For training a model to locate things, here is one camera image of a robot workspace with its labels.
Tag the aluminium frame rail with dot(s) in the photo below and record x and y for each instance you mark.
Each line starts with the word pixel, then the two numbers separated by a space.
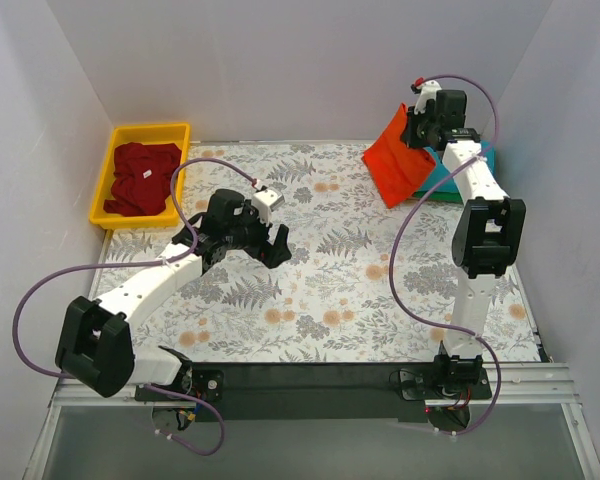
pixel 325 421

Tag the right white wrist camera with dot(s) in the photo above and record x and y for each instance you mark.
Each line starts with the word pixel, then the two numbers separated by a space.
pixel 425 90

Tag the orange t shirt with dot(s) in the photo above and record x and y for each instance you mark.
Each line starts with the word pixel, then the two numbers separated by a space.
pixel 397 170

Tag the folded green t shirt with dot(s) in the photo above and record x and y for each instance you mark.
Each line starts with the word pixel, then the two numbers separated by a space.
pixel 448 197

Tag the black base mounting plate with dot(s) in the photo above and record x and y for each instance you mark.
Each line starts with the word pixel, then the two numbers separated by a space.
pixel 300 391

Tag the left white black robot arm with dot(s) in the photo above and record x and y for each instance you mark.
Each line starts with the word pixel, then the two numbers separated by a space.
pixel 96 341

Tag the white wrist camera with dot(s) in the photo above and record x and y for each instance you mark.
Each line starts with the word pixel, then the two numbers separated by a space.
pixel 265 201
pixel 425 90

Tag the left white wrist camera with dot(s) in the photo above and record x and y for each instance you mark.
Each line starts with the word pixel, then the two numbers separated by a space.
pixel 265 201

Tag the dark red t shirt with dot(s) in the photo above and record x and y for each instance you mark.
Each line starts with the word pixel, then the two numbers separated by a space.
pixel 142 175

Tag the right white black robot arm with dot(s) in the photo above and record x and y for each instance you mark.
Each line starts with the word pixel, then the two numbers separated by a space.
pixel 485 243

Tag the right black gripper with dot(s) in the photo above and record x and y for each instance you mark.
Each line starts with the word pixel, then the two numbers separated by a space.
pixel 413 132

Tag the yellow plastic bin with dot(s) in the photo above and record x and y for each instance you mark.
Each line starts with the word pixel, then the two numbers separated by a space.
pixel 147 134

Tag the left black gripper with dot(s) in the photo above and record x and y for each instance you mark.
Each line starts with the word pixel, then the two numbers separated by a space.
pixel 271 245

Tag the floral patterned table mat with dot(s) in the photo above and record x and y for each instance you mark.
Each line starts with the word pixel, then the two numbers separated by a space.
pixel 365 283

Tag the folded teal t shirt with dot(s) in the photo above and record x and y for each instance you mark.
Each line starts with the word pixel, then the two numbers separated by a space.
pixel 440 171

